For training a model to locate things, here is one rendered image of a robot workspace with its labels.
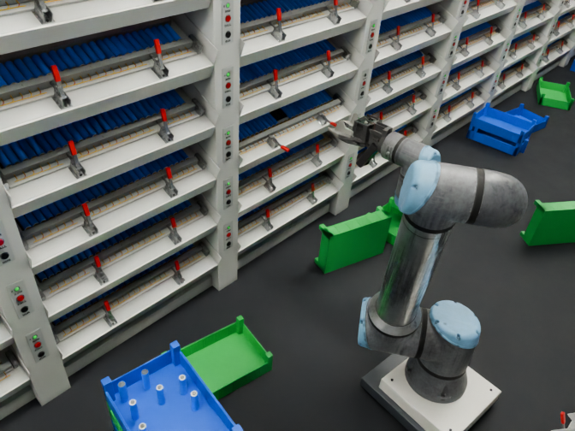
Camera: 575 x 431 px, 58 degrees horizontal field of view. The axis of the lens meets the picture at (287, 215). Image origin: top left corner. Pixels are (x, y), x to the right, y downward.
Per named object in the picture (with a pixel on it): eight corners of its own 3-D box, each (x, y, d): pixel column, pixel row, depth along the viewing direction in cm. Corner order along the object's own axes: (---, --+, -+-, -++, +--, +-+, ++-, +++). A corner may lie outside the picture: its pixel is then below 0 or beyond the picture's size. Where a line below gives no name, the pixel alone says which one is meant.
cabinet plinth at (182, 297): (420, 153, 290) (422, 145, 287) (35, 398, 160) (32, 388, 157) (396, 141, 298) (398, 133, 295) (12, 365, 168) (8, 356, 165)
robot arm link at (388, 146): (405, 156, 166) (388, 168, 161) (393, 150, 169) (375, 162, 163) (411, 132, 161) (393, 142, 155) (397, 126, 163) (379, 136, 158)
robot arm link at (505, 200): (552, 176, 99) (472, 183, 166) (484, 166, 101) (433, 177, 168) (540, 236, 100) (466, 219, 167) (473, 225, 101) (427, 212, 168)
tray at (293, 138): (346, 121, 212) (357, 104, 205) (234, 176, 176) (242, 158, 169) (314, 87, 217) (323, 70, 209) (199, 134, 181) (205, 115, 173)
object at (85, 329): (216, 269, 194) (224, 251, 184) (62, 364, 158) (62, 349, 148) (183, 229, 199) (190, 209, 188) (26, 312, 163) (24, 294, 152)
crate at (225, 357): (240, 329, 186) (240, 314, 181) (272, 369, 174) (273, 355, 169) (163, 368, 172) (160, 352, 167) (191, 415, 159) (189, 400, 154)
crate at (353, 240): (382, 252, 223) (371, 241, 229) (392, 216, 211) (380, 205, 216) (323, 274, 211) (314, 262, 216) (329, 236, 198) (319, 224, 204)
